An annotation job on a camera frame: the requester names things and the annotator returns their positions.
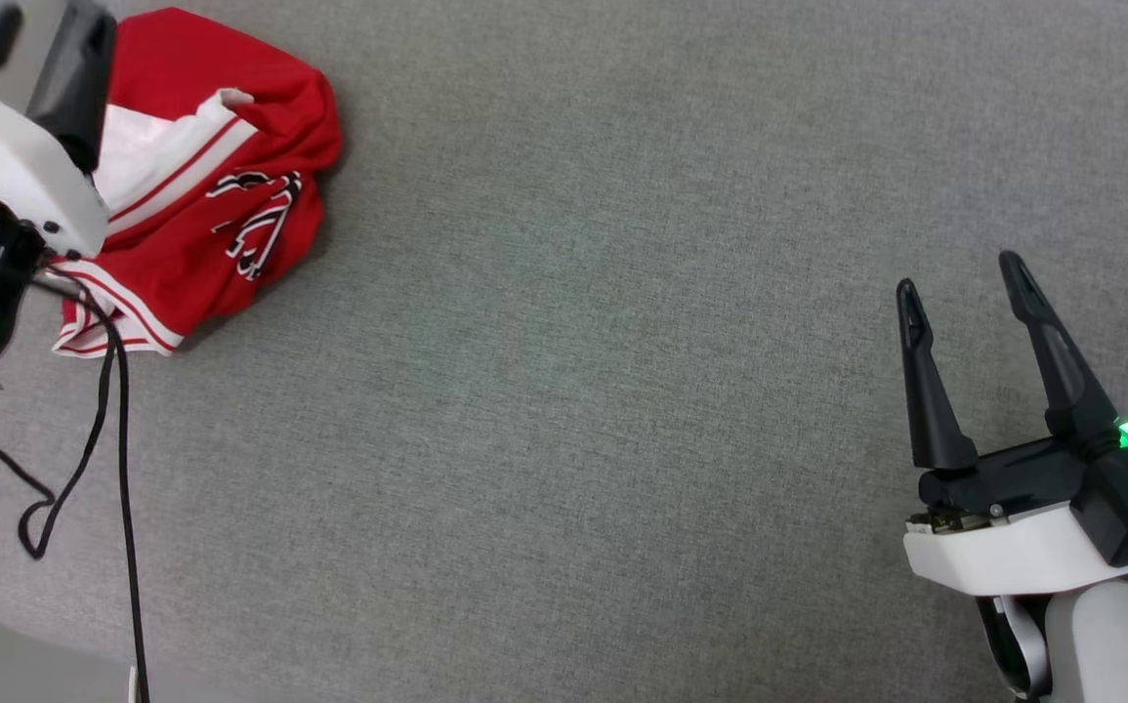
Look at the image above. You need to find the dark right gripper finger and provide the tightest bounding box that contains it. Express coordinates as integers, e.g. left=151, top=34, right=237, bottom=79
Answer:
left=998, top=251, right=1119, bottom=442
left=896, top=278, right=980, bottom=473

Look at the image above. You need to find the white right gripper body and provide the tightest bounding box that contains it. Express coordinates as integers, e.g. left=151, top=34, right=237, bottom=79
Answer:
left=903, top=434, right=1128, bottom=597

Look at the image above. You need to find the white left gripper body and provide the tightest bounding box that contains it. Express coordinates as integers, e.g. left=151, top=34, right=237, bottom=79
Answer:
left=0, top=78, right=113, bottom=262

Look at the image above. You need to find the red white basketball jersey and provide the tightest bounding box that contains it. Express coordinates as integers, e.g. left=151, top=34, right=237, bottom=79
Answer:
left=51, top=8, right=345, bottom=359

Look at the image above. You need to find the thin black cable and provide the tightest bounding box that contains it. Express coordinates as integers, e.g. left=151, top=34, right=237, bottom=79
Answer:
left=0, top=322, right=121, bottom=562
left=31, top=262, right=150, bottom=703

